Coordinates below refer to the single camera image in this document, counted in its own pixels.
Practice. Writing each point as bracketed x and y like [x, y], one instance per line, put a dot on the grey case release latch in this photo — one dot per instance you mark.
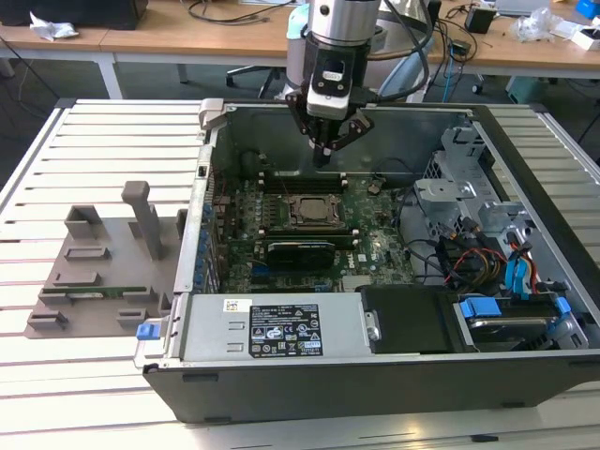
[211, 112]

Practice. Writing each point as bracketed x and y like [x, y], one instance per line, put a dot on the black PC case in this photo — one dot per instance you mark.
[328, 394]

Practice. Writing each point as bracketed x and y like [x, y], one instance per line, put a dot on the black graphics card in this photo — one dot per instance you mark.
[300, 255]

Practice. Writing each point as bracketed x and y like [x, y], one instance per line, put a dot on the silver power supply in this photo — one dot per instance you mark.
[206, 328]

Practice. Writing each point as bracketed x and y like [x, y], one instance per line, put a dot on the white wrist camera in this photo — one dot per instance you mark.
[328, 100]

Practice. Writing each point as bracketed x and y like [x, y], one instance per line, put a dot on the teal box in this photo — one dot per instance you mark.
[525, 89]

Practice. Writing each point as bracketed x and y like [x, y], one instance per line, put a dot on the grey flat device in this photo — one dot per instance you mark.
[520, 7]

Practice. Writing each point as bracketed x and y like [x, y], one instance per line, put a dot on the RAM slot white clips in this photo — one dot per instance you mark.
[319, 184]
[300, 175]

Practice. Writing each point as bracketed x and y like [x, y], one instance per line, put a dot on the blue plastic latch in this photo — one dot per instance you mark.
[147, 331]

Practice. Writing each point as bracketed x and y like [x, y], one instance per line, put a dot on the green motherboard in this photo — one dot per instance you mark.
[375, 225]

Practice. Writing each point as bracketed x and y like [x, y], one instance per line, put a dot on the black office chair base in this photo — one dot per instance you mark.
[246, 71]

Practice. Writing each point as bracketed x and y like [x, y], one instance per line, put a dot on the CPU socket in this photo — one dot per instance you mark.
[291, 222]

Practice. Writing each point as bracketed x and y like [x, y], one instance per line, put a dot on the green RAM stick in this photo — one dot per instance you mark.
[117, 291]
[346, 239]

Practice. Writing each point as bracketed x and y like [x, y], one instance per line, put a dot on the silver chipset heatsink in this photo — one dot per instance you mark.
[356, 282]

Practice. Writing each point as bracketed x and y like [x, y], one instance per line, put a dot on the blue disk carrier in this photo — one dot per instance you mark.
[480, 309]

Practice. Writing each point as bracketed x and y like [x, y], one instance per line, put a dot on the blue box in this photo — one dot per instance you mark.
[585, 8]

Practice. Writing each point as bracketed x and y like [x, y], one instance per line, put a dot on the hard disk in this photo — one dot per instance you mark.
[511, 335]

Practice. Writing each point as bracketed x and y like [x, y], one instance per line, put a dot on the white open box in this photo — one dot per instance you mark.
[583, 42]

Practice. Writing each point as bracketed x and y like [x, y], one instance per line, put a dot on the small black box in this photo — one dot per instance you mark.
[479, 21]

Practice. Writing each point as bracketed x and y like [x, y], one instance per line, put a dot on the wooden desk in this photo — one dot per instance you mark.
[164, 40]
[515, 58]

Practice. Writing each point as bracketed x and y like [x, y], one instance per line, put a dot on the crumpled white paper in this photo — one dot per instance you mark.
[51, 28]

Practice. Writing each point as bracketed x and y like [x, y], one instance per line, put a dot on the coin cell battery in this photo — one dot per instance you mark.
[373, 188]

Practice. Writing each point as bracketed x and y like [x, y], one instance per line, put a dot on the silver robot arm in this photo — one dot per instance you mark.
[344, 19]

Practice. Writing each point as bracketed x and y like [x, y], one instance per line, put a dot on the grey parts rack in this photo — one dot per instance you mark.
[117, 281]

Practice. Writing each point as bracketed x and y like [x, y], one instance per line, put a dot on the black caster wheel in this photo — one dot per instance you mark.
[478, 88]

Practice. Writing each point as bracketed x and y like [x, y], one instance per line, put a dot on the RAM slot black clips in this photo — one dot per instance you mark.
[304, 230]
[300, 179]
[319, 189]

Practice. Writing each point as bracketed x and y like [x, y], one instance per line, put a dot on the blue expansion slot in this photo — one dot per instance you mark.
[260, 269]

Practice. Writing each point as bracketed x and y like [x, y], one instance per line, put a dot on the clear plastic bags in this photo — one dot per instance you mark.
[534, 25]

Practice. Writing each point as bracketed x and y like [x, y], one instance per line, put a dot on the black equipment case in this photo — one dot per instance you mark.
[94, 11]

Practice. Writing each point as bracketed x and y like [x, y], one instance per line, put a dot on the small black device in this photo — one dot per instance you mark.
[460, 47]

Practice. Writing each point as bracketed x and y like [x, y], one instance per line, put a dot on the silver drive cage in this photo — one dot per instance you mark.
[440, 192]

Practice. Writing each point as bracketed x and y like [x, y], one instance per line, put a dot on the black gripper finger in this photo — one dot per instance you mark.
[351, 131]
[300, 115]

